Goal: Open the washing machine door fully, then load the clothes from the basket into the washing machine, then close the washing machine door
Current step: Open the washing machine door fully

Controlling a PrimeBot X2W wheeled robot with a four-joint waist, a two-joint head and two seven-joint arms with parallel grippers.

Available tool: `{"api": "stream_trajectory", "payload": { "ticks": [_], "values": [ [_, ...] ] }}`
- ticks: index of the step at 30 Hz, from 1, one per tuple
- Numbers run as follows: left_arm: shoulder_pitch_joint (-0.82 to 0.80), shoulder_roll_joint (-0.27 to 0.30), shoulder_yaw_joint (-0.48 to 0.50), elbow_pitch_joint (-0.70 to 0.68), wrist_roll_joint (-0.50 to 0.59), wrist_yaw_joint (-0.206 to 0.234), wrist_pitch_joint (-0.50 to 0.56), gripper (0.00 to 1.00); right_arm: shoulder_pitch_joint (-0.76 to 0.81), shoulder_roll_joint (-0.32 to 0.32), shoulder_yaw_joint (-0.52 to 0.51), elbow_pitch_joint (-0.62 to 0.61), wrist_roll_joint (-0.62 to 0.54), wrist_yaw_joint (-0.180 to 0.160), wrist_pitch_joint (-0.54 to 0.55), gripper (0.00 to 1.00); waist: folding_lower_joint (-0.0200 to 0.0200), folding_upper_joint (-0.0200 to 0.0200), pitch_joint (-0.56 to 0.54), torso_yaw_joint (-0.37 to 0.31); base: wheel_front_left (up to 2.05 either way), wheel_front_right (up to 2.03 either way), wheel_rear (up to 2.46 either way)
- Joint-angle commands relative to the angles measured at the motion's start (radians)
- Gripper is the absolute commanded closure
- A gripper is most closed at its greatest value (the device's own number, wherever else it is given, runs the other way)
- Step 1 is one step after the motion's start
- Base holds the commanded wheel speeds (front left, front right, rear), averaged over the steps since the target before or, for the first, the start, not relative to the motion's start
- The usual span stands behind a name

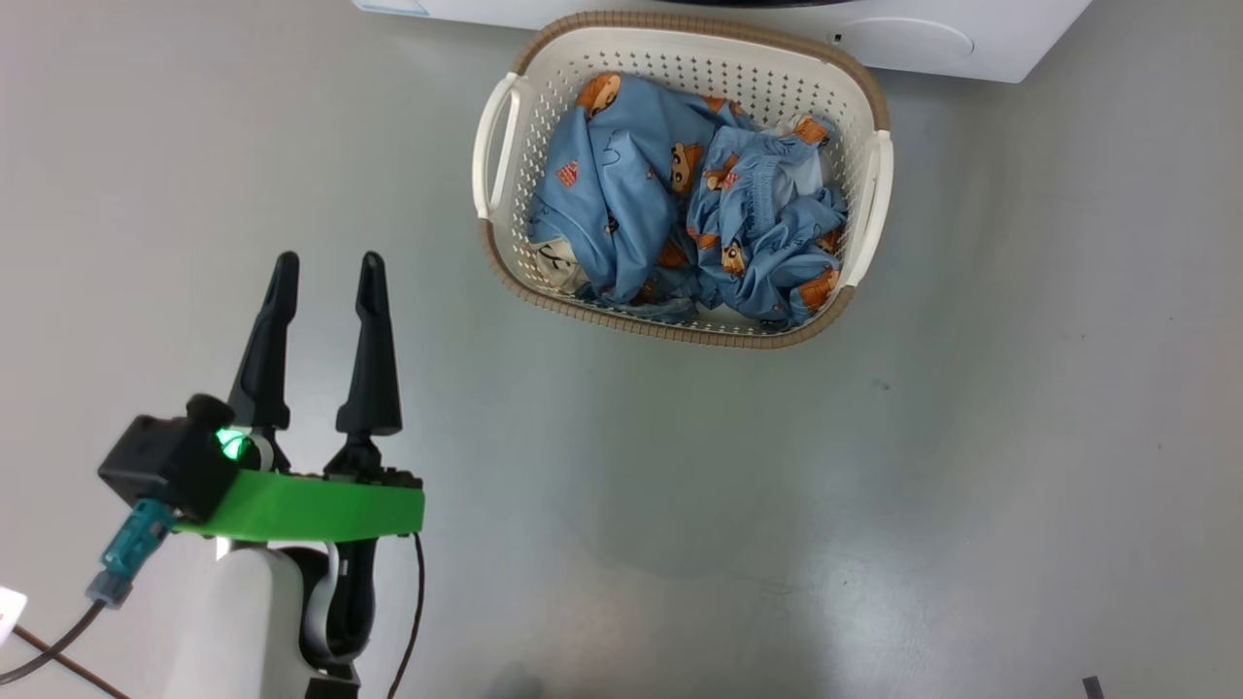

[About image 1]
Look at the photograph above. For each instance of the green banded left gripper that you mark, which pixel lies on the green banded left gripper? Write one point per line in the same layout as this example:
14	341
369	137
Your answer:
311	507

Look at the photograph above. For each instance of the round white filter cover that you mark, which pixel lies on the round white filter cover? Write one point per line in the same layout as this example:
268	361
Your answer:
908	44

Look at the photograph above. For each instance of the white front-load washing machine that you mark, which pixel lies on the white front-load washing machine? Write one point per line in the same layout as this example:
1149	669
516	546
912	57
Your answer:
971	39

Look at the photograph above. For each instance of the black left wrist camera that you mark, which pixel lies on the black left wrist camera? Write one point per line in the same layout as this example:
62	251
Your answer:
160	456

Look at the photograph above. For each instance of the blue bear print pants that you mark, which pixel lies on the blue bear print pants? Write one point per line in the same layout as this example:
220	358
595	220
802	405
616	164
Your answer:
767	223

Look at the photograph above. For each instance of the blue bear print shirt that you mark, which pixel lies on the blue bear print shirt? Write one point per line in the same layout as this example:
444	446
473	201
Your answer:
621	175

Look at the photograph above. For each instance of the cream perforated laundry basket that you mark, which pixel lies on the cream perforated laundry basket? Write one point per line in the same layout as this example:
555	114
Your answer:
680	60

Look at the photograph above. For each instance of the blue white label sticker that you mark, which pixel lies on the blue white label sticker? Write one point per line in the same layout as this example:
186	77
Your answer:
388	6

